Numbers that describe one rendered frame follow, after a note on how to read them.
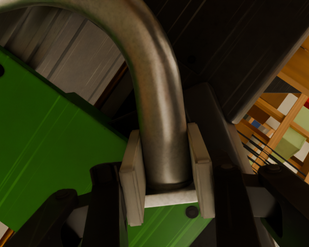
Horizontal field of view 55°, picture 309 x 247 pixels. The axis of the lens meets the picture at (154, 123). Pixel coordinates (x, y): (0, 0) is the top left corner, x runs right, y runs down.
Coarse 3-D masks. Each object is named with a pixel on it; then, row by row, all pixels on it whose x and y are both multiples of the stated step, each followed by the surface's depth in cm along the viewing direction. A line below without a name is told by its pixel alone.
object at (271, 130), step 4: (252, 120) 814; (252, 124) 822; (256, 124) 818; (260, 124) 814; (264, 124) 807; (268, 128) 805; (272, 128) 842; (268, 132) 802; (272, 132) 802; (268, 136) 807; (260, 144) 812; (256, 148) 817
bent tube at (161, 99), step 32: (0, 0) 18; (32, 0) 18; (64, 0) 17; (96, 0) 17; (128, 0) 17; (128, 32) 17; (160, 32) 17; (128, 64) 18; (160, 64) 17; (160, 96) 17; (160, 128) 17; (160, 160) 18; (160, 192) 18; (192, 192) 17
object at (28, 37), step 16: (0, 16) 23; (16, 16) 23; (32, 16) 23; (48, 16) 22; (64, 16) 23; (0, 32) 23; (16, 32) 23; (32, 32) 23; (48, 32) 23; (16, 48) 24; (32, 48) 23; (48, 48) 23; (32, 64) 24
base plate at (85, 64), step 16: (80, 16) 55; (64, 32) 54; (80, 32) 58; (96, 32) 62; (64, 48) 57; (80, 48) 61; (96, 48) 66; (112, 48) 71; (48, 64) 56; (64, 64) 60; (80, 64) 65; (96, 64) 70; (112, 64) 76; (64, 80) 64; (80, 80) 69; (96, 80) 75; (80, 96) 74; (96, 96) 81
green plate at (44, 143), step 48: (0, 48) 22; (0, 96) 22; (48, 96) 22; (0, 144) 23; (48, 144) 22; (96, 144) 22; (0, 192) 23; (48, 192) 23; (144, 240) 23; (192, 240) 23
